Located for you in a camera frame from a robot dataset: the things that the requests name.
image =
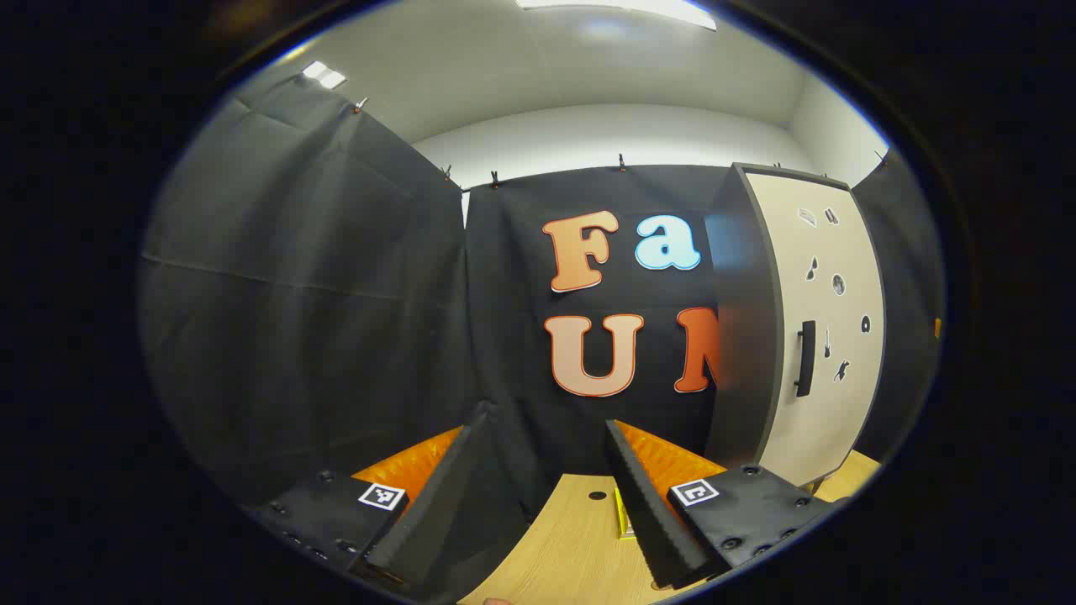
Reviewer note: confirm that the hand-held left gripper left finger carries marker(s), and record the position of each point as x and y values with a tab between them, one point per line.
437	504

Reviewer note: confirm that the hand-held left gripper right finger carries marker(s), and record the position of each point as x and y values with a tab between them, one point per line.
651	512

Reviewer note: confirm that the white cabinet door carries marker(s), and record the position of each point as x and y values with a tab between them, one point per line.
841	403

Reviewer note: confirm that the dark grey cabinet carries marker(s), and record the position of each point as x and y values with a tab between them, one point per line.
744	336

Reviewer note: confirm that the yellow green book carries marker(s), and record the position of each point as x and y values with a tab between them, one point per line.
623	514

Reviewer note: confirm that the black backdrop cloth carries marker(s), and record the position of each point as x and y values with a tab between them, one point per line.
319	294

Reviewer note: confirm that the row of black cloth clips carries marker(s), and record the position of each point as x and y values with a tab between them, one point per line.
494	178

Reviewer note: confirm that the small ceiling light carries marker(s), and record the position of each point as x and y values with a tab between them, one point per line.
324	75

